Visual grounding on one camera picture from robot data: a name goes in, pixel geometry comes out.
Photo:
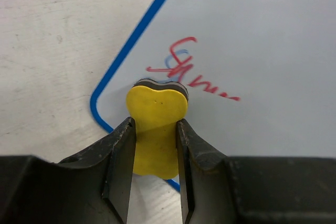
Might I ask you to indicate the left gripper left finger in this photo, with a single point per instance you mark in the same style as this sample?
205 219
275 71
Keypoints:
102 174

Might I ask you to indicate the blue-framed whiteboard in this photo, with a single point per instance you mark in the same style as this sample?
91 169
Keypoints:
260 74

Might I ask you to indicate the yellow bone-shaped eraser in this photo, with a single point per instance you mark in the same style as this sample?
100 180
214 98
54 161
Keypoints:
156 108

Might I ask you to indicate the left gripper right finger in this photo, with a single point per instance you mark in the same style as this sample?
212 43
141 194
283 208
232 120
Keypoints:
204 185

